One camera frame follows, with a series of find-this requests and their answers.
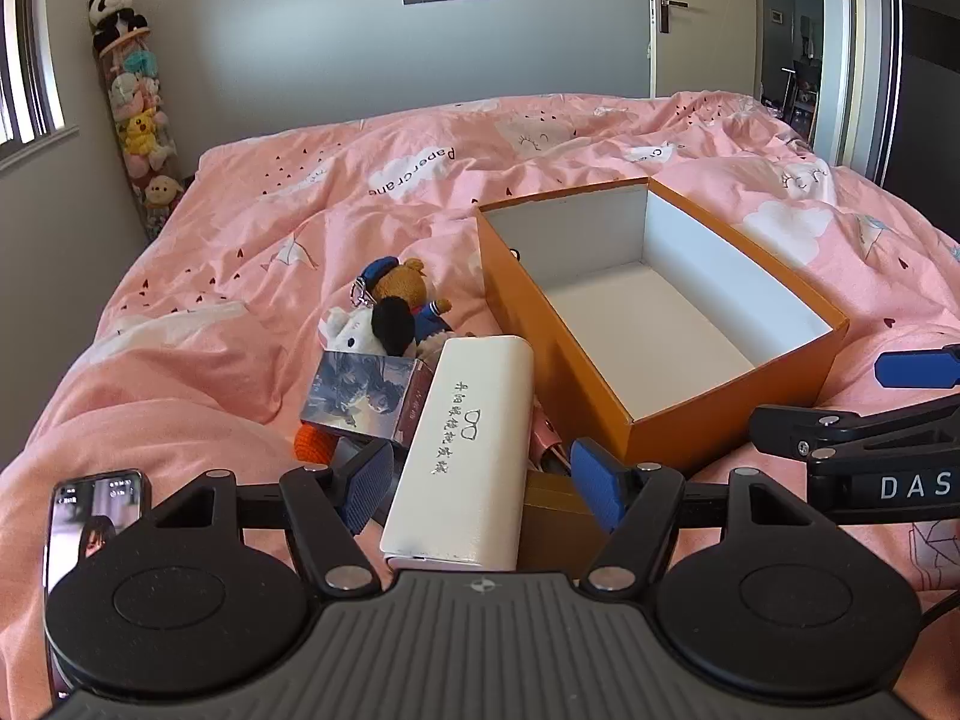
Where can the pink printed blanket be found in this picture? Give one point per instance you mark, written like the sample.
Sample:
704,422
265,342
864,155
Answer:
225,277

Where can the white plush toy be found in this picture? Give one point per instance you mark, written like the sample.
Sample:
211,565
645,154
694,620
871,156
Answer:
352,330

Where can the white sliding door frame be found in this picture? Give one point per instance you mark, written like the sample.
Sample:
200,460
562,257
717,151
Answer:
855,90

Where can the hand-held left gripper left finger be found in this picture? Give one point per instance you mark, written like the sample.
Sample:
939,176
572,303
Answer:
367,481

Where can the dark wardrobe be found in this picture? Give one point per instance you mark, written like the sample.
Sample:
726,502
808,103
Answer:
930,127

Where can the window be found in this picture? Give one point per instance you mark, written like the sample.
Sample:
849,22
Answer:
30,52

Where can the clear plush toy holder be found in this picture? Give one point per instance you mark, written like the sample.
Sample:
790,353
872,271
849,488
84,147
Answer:
139,127

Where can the panda plush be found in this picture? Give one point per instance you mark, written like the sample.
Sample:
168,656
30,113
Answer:
112,11

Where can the small brown box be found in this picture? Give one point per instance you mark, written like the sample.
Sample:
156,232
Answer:
555,525

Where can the orange crochet ball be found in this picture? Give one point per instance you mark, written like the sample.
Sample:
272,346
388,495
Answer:
311,444

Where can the smartphone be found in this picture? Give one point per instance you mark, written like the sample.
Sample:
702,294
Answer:
82,510

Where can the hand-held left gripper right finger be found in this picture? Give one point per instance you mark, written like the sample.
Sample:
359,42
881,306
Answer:
596,481

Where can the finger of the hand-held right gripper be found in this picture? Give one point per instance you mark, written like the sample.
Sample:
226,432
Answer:
787,427
911,370

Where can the pink tube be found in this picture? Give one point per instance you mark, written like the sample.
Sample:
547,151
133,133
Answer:
544,439

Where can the orange cardboard box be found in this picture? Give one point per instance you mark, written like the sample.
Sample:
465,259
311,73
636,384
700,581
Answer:
555,360

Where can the beige door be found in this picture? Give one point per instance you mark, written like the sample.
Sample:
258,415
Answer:
705,37

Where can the white glasses case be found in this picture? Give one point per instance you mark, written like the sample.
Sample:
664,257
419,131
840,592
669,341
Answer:
457,450

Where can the printed card box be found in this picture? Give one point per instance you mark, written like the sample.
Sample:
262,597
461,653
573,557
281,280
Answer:
360,390

